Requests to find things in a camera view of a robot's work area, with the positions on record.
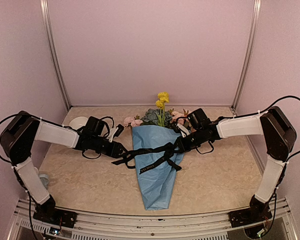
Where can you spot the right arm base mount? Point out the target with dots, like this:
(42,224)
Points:
(248,216)

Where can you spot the white ceramic bowl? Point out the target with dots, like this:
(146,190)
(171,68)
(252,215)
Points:
(78,122)

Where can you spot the yellow fake flower stem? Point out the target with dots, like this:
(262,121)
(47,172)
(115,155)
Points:
(163,99)

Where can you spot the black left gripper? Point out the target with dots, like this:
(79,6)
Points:
(114,151)

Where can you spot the pale pink fake flower stem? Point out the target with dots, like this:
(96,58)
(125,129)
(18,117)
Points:
(180,117)

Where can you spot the blue fake flower bunch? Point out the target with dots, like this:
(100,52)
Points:
(151,118)

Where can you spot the blue wrapping paper sheet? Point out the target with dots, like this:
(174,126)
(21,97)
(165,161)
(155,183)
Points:
(156,185)

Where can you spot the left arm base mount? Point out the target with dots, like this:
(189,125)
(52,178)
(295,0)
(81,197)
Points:
(60,217)

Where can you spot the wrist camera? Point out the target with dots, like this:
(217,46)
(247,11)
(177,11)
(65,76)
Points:
(115,132)
(179,128)

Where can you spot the black printed ribbon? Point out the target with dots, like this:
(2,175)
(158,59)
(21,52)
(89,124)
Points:
(153,156)

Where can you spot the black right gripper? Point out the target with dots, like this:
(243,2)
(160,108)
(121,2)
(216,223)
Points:
(183,148)

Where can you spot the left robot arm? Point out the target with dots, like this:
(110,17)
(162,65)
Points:
(22,132)

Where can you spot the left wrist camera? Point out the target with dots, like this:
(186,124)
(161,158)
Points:
(115,132)

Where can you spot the aluminium front frame rail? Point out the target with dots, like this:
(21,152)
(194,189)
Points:
(102,226)

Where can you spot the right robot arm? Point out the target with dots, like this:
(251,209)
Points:
(227,178)

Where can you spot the aluminium corner post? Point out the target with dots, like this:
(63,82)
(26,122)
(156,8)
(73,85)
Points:
(248,53)
(44,6)

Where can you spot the aluminium corner post right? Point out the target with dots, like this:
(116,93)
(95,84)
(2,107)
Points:
(248,53)

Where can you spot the aluminium corner post left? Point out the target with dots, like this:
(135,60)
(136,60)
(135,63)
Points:
(44,6)

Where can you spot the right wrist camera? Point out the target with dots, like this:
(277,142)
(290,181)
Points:
(179,128)

